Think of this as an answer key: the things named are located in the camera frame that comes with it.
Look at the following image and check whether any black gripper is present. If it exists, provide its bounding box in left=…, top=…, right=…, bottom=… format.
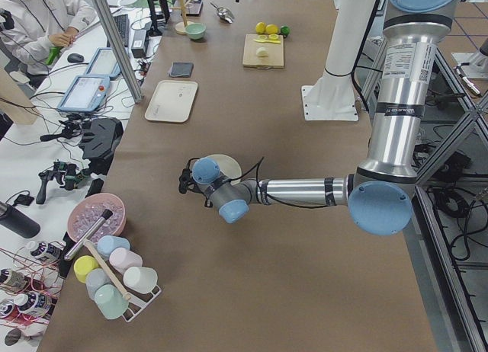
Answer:
left=178, top=168, right=198, bottom=194

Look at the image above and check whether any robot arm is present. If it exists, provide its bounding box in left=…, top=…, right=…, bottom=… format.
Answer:
left=178, top=0, right=460, bottom=235

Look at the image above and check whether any cream rabbit tray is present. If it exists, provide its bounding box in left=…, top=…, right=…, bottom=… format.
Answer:
left=144, top=80, right=198, bottom=123

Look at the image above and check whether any cream round plate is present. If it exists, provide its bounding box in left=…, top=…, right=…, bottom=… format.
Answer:
left=208, top=154, right=242, bottom=185

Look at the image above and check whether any steel muddler with black tip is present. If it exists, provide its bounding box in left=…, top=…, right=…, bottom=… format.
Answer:
left=63, top=209, right=113, bottom=261

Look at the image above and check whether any pink plastic cup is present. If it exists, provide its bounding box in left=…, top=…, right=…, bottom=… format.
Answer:
left=109, top=247, right=143, bottom=274

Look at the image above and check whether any blue plastic cup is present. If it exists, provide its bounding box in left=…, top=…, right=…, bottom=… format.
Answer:
left=96, top=235, right=130, bottom=260

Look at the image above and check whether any white plastic cup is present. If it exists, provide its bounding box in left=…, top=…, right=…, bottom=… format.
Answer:
left=123, top=267, right=158, bottom=294

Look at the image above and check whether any pink bowl with ice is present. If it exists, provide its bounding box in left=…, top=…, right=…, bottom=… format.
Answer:
left=67, top=193, right=126, bottom=242

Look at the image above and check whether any grey folded cloth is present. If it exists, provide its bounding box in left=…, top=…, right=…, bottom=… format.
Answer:
left=169, top=62, right=194, bottom=78

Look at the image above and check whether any yellow plastic cup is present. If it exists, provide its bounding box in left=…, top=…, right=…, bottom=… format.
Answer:
left=73, top=255, right=100, bottom=283

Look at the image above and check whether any grey plastic cup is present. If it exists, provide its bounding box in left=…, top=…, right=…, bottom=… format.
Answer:
left=85, top=268, right=111, bottom=301

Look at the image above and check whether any white cup rack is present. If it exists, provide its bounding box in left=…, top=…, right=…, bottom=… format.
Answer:
left=82, top=240, right=162, bottom=323

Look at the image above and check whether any blue teach pendant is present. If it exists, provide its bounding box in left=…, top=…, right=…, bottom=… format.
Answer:
left=57, top=75, right=111, bottom=113
left=85, top=47, right=120, bottom=79

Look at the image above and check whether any mint plastic cup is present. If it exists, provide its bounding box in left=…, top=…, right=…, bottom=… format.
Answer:
left=94, top=284, right=129, bottom=320

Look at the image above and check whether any bamboo cutting board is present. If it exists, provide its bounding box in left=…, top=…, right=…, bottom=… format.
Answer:
left=242, top=34, right=284, bottom=69

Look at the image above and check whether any light green bowl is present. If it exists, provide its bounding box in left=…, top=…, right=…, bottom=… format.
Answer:
left=185, top=23, right=207, bottom=40

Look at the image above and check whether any wooden cup tree stand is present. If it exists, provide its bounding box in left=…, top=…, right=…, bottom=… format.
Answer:
left=173, top=0, right=194, bottom=35

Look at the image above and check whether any yellow plastic knife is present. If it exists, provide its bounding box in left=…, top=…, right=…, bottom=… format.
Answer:
left=253, top=39, right=281, bottom=44

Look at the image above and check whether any steel scoop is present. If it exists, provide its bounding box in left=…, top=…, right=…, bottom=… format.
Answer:
left=210, top=2, right=234, bottom=24

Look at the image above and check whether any whole yellow lemon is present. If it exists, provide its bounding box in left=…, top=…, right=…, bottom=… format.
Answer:
left=265, top=24, right=280, bottom=35
left=255, top=22, right=268, bottom=35

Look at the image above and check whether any black water bottle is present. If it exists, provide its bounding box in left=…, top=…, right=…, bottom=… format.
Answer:
left=1, top=202, right=40, bottom=238

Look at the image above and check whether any green lime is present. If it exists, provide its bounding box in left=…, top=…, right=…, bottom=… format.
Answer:
left=280, top=25, right=291, bottom=38

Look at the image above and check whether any seated person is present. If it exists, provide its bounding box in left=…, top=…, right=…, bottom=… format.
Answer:
left=1, top=0, right=96, bottom=88

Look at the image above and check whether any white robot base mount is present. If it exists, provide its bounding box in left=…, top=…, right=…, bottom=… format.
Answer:
left=302, top=0, right=378, bottom=121

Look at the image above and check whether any aluminium frame post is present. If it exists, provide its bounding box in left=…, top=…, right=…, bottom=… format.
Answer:
left=91, top=0, right=143, bottom=104

